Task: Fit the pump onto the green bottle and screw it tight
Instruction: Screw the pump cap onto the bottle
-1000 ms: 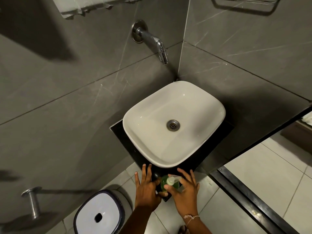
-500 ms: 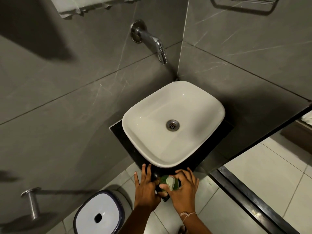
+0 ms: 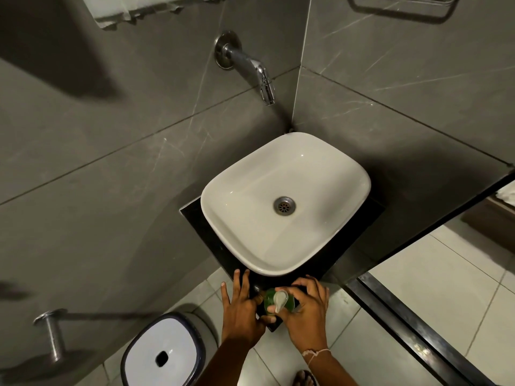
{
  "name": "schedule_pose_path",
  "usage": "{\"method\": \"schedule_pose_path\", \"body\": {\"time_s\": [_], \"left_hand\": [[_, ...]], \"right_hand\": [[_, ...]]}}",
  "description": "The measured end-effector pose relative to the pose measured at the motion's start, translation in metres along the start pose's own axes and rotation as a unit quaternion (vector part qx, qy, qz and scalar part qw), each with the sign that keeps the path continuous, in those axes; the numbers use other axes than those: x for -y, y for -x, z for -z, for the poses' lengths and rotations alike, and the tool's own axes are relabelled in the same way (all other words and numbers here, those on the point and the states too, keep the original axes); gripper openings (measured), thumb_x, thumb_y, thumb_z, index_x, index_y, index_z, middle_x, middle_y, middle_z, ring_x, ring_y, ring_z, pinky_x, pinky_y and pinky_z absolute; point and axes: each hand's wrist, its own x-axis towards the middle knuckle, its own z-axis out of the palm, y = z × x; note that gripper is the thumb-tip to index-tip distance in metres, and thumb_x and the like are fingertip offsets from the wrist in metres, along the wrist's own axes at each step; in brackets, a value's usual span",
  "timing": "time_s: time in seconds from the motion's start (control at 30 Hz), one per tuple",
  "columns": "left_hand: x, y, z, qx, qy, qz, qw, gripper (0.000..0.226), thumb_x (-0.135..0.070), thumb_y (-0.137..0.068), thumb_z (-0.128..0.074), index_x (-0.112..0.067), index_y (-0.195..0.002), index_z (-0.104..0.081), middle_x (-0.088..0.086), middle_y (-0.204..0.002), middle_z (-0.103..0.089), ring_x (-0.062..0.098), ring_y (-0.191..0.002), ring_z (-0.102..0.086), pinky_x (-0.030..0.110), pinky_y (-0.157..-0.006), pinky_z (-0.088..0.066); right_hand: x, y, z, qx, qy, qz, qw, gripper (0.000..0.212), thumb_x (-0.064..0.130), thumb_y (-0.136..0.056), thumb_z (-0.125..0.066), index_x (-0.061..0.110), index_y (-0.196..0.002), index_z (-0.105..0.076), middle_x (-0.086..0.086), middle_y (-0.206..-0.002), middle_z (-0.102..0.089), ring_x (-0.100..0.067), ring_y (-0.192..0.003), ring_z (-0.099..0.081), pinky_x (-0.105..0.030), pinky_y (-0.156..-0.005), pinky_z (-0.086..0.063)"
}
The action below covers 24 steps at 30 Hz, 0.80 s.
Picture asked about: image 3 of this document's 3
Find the person's left hand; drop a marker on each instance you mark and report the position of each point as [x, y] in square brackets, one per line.
[240, 317]

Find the person's right hand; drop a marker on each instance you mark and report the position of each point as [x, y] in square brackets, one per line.
[308, 321]

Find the person's left thumb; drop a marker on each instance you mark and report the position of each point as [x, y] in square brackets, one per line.
[267, 319]

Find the person's left little finger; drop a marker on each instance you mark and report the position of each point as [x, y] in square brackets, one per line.
[225, 294]

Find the person's left middle finger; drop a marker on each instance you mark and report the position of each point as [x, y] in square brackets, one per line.
[246, 283]

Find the person's right thumb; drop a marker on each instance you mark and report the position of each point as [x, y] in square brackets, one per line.
[278, 309]

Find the green soap pump bottle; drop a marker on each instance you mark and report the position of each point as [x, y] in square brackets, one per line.
[281, 299]

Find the person's left forearm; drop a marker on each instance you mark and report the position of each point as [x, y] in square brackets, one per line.
[231, 363]

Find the person's right forearm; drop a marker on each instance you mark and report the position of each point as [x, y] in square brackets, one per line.
[332, 369]

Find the black stone counter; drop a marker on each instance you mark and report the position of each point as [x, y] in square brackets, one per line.
[223, 253]

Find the dark sandal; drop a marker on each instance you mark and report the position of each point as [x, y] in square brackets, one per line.
[304, 378]

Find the white lidded waste bin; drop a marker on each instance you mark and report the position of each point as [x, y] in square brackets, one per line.
[165, 349]

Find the metal sink drain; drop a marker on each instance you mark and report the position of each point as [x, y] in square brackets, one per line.
[284, 206]

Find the white ceramic sink basin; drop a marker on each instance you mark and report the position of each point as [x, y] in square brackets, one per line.
[281, 176]

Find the black door threshold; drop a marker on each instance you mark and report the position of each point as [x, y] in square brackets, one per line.
[414, 329]

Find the metal toilet paper holder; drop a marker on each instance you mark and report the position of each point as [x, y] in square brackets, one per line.
[51, 333]

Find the brown wooden furniture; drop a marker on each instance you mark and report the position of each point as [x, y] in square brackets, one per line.
[489, 225]

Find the white towel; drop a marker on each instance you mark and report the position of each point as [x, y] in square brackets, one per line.
[116, 11]

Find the chrome towel rack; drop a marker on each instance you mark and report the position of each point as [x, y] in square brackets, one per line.
[426, 11]

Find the chrome wall faucet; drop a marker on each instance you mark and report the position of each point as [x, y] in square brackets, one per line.
[247, 60]

